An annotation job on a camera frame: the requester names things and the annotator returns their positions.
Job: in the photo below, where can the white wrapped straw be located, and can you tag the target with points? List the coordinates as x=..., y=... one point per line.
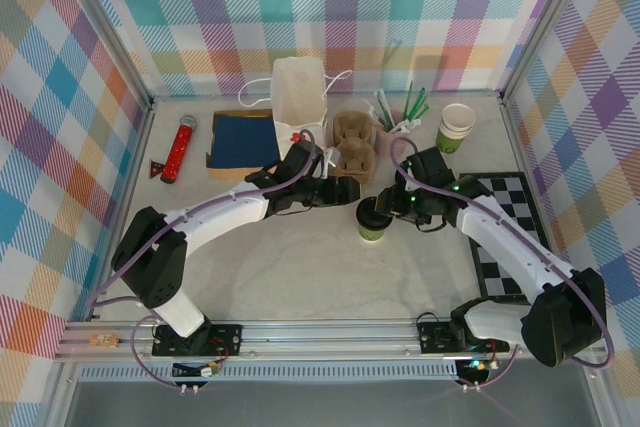
x=372, y=109
x=410, y=125

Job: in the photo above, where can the aluminium frame post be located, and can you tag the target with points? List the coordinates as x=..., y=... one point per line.
x=545, y=22
x=113, y=27

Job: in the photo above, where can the aluminium mounting rail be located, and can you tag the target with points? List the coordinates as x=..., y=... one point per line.
x=325, y=337

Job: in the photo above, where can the small dark red triangle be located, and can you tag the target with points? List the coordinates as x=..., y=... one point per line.
x=156, y=170

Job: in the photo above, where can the yellow connector plug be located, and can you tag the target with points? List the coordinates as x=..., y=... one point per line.
x=209, y=371

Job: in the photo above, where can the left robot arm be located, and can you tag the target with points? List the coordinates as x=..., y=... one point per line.
x=220, y=209

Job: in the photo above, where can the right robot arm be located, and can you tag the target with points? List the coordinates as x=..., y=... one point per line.
x=500, y=237

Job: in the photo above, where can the small wooden tag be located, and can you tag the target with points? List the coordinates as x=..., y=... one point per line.
x=104, y=340

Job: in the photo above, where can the black controller board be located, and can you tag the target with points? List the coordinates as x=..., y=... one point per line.
x=474, y=369

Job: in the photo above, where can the stack of pulp cup carriers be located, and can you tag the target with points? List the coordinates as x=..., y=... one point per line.
x=352, y=147

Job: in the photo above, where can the white green striped straw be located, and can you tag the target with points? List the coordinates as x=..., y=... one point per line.
x=384, y=104

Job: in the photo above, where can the stack of green paper cups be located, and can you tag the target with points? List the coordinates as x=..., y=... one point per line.
x=447, y=142

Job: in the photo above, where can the black plastic coffee lid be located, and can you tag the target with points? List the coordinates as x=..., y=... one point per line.
x=367, y=214

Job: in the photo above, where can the blue napkin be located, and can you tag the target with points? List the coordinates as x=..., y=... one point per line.
x=242, y=142

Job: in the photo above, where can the white flower paper bag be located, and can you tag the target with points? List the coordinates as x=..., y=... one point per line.
x=300, y=97

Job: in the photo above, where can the black grey chessboard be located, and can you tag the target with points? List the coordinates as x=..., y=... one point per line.
x=515, y=197

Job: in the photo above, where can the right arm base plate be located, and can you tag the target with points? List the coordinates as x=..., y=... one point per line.
x=435, y=337

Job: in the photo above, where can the pink straw holder cup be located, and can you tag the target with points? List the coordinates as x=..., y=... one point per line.
x=385, y=142

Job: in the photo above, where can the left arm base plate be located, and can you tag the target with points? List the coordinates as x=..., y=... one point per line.
x=225, y=337

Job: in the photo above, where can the aluminium frame bar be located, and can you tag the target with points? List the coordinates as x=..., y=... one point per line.
x=517, y=147
x=135, y=162

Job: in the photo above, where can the green paper coffee cup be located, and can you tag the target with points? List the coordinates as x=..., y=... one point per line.
x=374, y=234

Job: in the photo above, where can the wooden stirrer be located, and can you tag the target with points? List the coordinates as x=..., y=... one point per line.
x=382, y=120

